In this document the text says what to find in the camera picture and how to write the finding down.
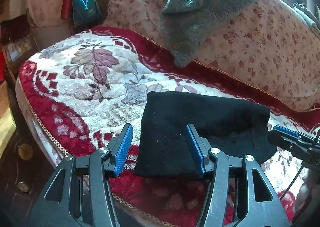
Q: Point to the teal packaged bag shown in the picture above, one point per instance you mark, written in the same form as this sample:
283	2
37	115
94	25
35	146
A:
85	12

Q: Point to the black pants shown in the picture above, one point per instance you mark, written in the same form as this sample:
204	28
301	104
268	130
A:
237	127

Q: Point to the wooden bedside table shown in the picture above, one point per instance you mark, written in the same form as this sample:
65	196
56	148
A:
7	122

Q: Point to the grey fleece jacket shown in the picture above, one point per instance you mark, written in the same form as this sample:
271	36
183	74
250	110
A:
187	23

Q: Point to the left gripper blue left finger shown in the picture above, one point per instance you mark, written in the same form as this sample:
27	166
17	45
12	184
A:
118	149

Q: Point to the beige floral quilt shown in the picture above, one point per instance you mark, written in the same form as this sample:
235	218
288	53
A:
267	44

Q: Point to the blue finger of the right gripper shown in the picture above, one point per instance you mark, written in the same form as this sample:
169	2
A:
286	131

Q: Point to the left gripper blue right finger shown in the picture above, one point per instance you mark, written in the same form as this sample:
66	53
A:
198	148

